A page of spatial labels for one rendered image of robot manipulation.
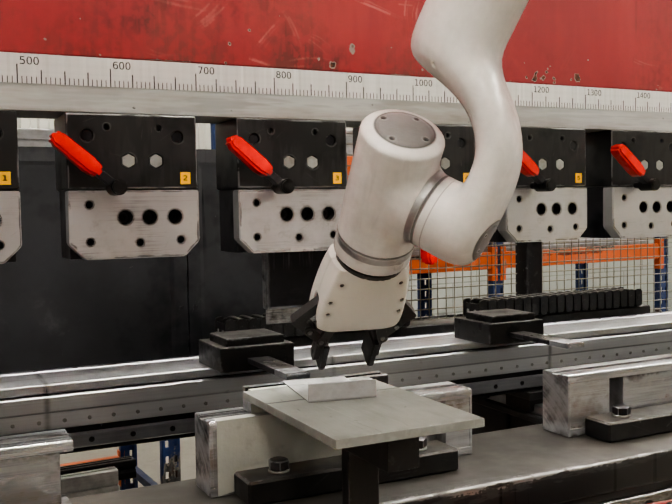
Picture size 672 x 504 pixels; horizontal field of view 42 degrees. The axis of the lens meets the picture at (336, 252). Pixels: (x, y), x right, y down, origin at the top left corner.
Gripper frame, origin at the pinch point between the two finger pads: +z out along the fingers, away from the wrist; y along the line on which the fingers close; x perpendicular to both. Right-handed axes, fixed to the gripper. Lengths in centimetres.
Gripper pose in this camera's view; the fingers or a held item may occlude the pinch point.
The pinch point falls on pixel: (345, 349)
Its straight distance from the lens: 104.4
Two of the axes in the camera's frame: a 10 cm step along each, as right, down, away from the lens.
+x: 2.4, 6.7, -7.0
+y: -9.6, 0.4, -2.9
